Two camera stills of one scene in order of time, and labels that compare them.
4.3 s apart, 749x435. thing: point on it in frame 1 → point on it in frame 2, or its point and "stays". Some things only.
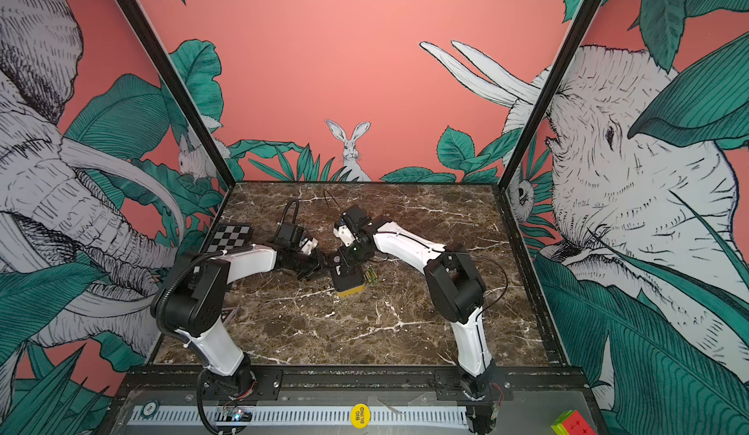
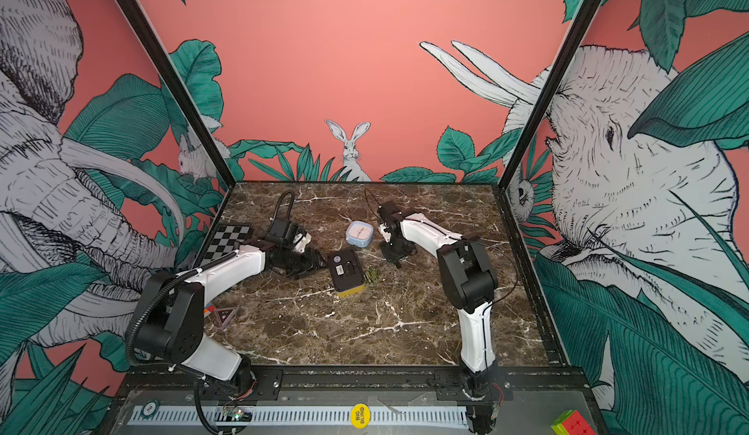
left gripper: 316,265 stays
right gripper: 344,253 → 390,256
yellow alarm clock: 347,280 stays
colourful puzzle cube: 571,422 stays
